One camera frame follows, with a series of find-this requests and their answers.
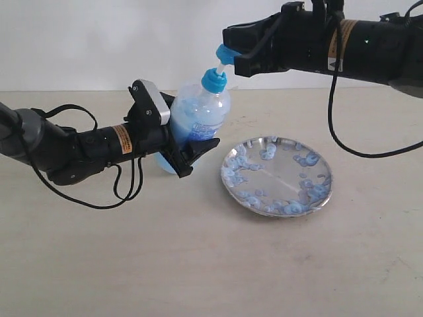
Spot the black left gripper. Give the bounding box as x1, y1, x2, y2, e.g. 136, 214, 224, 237
124, 92, 220, 178

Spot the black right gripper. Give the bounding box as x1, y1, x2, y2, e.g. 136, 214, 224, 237
222, 1, 337, 77

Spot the blue pump soap bottle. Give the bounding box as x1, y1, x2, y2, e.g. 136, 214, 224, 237
153, 43, 243, 175

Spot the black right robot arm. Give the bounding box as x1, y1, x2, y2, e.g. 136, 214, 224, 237
222, 1, 422, 98

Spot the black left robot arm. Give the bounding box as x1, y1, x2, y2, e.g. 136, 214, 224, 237
1, 79, 220, 186

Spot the round steel plate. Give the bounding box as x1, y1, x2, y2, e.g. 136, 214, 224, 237
220, 136, 332, 218

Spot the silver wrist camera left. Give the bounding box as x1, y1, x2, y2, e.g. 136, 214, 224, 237
128, 79, 171, 127

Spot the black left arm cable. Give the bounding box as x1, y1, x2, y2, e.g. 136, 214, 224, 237
19, 104, 146, 210

